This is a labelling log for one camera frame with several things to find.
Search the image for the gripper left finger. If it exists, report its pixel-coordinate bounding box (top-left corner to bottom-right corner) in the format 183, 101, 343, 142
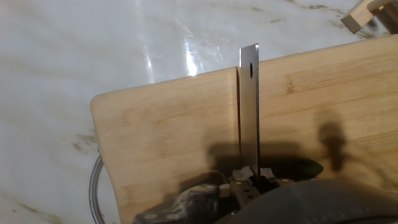
229, 166, 261, 208

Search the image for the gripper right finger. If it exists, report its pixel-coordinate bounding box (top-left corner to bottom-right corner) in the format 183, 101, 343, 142
260, 167, 295, 190

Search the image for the steel cleaver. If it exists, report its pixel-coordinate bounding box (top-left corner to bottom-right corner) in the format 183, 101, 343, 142
238, 43, 261, 187

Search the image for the dark green cucumber piece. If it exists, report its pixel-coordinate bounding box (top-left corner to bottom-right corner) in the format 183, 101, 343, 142
261, 157, 325, 182

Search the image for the wooden peg knife rack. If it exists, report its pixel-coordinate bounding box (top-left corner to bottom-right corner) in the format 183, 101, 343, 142
340, 0, 398, 34

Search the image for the wooden cutting board, metal handle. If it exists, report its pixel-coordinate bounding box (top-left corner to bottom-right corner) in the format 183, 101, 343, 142
88, 34, 398, 224

